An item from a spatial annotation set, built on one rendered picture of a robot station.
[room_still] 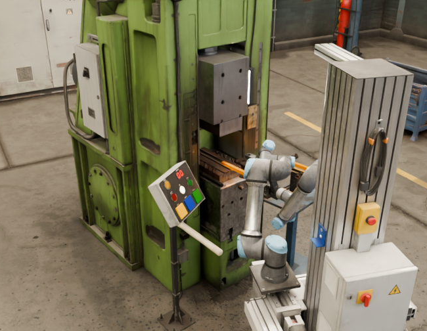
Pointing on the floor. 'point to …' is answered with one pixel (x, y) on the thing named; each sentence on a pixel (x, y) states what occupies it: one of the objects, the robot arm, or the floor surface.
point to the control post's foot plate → (169, 319)
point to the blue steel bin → (419, 100)
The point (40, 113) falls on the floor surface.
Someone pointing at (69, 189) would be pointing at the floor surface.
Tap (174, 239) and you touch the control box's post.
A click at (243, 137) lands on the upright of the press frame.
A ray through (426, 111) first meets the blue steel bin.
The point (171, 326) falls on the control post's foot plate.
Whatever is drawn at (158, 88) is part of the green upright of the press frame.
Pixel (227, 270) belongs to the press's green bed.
